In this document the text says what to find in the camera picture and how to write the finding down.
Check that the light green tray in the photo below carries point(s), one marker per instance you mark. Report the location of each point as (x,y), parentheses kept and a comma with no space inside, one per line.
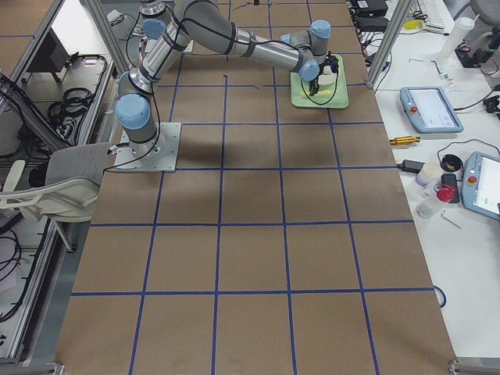
(338,100)

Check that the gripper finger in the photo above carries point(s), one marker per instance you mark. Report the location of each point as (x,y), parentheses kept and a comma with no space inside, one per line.
(315,88)
(310,90)

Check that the aluminium frame post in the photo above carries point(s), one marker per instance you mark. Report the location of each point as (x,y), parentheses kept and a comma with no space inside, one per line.
(396,21)

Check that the gold metal cylinder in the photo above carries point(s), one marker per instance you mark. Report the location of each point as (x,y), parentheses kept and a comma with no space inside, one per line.
(404,141)

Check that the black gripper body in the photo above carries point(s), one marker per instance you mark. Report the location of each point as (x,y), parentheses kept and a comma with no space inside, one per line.
(316,77)

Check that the blue teach pendant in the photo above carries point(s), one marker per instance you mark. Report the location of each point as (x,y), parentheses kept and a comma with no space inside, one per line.
(429,110)
(480,185)

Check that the black power adapter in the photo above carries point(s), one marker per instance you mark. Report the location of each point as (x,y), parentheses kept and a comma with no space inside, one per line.
(410,166)

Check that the far blue teach pendant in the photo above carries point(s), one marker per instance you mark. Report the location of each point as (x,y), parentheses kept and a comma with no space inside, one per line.
(429,110)

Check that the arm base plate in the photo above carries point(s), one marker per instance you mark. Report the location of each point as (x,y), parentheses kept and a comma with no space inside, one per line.
(157,155)

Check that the yellow plastic fork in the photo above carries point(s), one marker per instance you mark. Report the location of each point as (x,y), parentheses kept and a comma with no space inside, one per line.
(321,95)

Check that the white round plate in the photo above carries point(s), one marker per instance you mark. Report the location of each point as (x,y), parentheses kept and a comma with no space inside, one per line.
(327,79)

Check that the near blue teach pendant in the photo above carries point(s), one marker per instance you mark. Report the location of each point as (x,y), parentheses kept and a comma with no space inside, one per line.
(480,185)

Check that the grey office chair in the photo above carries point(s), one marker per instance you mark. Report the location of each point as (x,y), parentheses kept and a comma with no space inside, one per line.
(72,184)

